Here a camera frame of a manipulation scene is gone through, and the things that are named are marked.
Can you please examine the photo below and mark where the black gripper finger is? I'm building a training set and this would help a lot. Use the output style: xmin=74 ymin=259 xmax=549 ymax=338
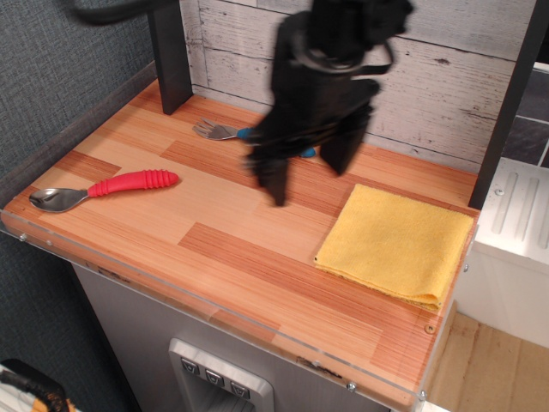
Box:
xmin=255 ymin=159 xmax=289 ymax=207
xmin=320 ymin=113 xmax=370 ymax=175

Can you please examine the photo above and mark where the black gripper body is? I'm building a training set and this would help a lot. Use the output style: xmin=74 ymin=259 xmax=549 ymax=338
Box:
xmin=247 ymin=57 xmax=382 ymax=171

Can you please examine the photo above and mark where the yellow cloth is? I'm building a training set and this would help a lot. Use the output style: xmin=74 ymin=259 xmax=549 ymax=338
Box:
xmin=314 ymin=185 xmax=474 ymax=312

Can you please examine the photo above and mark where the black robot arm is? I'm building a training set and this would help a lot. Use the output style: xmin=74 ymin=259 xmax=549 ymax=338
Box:
xmin=248 ymin=0 xmax=413 ymax=206

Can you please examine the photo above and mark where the grey cabinet front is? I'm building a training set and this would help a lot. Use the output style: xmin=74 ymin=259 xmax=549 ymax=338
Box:
xmin=75 ymin=266 xmax=386 ymax=411

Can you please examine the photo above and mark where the white drainer sink unit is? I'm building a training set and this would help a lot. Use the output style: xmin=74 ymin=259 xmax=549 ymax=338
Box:
xmin=454 ymin=62 xmax=549 ymax=351

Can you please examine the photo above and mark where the silver dispenser panel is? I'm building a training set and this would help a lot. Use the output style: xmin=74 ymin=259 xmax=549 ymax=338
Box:
xmin=169 ymin=338 xmax=275 ymax=411

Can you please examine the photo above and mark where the clear acrylic edge guard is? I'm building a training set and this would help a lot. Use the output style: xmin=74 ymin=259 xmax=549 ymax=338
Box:
xmin=2 ymin=206 xmax=452 ymax=411

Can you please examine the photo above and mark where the orange object at corner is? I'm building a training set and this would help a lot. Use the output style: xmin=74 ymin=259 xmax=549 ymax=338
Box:
xmin=31 ymin=393 xmax=77 ymax=412

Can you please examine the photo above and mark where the blue handled fork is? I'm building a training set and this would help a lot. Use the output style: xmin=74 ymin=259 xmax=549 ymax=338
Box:
xmin=192 ymin=118 xmax=317 ymax=159

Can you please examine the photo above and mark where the dark left upright post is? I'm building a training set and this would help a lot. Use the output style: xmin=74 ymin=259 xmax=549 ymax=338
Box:
xmin=148 ymin=1 xmax=193 ymax=115

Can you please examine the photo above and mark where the dark upright post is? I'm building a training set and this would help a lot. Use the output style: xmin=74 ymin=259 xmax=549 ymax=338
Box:
xmin=148 ymin=1 xmax=193 ymax=115
xmin=468 ymin=0 xmax=548 ymax=210

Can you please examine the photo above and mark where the dark right upright post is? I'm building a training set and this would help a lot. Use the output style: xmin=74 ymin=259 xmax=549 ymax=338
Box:
xmin=468 ymin=0 xmax=548 ymax=210

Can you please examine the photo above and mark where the red handled spoon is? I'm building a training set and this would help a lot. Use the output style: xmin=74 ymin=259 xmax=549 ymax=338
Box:
xmin=28 ymin=170 xmax=179 ymax=213

